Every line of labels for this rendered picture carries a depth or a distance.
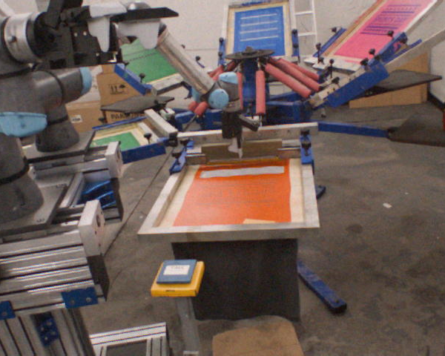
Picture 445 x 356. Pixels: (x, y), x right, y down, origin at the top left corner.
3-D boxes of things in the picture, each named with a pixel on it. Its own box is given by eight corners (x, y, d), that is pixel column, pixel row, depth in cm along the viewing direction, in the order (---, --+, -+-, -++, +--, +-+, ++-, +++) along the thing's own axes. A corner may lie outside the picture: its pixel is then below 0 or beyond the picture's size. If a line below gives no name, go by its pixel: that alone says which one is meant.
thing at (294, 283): (303, 323, 157) (297, 224, 140) (185, 323, 165) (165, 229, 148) (302, 317, 160) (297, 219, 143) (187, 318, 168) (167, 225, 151)
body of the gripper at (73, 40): (128, 62, 66) (66, 67, 70) (120, 4, 64) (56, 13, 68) (99, 65, 59) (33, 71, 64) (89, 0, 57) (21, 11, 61)
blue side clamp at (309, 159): (314, 175, 174) (314, 159, 172) (302, 176, 175) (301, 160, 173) (311, 148, 201) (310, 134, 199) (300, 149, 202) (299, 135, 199)
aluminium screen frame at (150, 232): (320, 237, 131) (320, 226, 129) (139, 243, 141) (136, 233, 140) (308, 146, 201) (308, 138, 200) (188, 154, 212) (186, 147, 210)
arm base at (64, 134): (31, 154, 144) (22, 127, 140) (43, 140, 157) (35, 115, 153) (76, 147, 144) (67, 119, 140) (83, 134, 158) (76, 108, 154)
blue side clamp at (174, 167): (182, 182, 185) (179, 167, 182) (171, 183, 185) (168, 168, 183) (196, 156, 211) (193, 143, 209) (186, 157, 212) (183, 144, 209)
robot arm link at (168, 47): (142, -8, 137) (237, 96, 160) (138, -7, 147) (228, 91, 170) (118, 18, 138) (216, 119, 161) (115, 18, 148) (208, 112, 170)
